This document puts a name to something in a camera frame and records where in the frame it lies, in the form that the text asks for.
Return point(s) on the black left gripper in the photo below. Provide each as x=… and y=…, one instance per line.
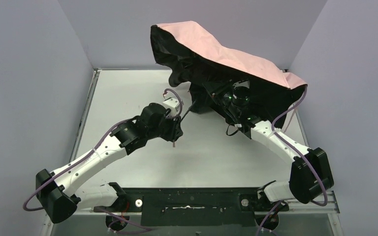
x=174, y=129

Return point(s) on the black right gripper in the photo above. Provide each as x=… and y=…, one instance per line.
x=208, y=90

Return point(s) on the pink and black umbrella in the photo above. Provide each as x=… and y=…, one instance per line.
x=195, y=56

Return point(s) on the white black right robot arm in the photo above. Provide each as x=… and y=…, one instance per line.
x=310, y=173

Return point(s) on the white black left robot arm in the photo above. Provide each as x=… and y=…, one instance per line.
x=61, y=191

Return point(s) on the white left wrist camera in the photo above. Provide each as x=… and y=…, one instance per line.
x=173, y=104

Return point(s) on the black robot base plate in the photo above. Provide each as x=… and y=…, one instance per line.
x=153, y=208

